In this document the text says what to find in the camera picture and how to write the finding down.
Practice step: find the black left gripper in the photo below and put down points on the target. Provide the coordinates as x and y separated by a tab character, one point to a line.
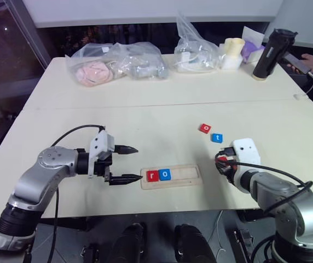
101	167

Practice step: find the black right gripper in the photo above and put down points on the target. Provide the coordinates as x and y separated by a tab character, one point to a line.
229	172

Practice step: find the red letter block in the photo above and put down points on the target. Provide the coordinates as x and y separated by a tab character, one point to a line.
223	159

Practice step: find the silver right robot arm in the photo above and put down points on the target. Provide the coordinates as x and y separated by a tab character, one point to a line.
290	202

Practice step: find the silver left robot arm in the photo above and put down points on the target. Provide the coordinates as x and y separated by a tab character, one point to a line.
33	178

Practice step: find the blue block letter t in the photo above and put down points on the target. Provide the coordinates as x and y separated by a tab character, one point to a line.
217	137

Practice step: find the red block letter r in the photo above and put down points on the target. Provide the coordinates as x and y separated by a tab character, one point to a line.
152	176

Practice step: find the wooden letter tray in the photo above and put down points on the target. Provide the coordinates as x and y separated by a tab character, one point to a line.
184	175

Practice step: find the red block letter o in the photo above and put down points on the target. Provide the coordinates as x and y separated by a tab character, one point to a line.
205	128

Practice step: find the blue block letter o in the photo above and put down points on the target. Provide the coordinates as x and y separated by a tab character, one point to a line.
164	174

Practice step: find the bystander hand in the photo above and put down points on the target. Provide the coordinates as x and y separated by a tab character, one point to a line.
311	61

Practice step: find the dark rounded shape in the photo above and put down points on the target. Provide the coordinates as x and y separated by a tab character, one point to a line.
130	243
192	243

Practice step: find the black device under table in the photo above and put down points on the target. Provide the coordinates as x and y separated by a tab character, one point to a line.
242	243

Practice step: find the pink plush toy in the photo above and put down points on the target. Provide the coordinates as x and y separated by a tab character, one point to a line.
93	72

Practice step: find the clear bag with grey parts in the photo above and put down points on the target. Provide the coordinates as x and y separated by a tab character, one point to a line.
142	63

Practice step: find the clear bag with pink toy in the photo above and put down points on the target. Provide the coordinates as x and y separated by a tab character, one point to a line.
90	59

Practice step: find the tall clear plastic bag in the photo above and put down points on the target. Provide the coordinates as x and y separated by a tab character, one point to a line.
193	52

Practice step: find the black travel tumbler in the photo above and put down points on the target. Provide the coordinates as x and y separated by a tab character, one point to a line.
268	57

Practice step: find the white box with purple contents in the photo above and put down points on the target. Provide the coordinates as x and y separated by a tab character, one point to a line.
251	50

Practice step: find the cream plastic cylinder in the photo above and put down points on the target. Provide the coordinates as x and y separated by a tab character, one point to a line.
234	46

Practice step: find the dark smartphone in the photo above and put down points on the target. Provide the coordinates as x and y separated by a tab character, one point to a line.
296	63

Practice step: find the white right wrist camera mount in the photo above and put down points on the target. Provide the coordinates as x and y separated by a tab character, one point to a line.
246	150

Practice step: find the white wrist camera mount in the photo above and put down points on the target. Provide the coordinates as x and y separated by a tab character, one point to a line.
99	143
246	150

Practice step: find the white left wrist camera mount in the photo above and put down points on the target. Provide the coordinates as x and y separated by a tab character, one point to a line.
99	143

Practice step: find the grey window frame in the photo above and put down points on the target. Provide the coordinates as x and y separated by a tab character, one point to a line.
30	33

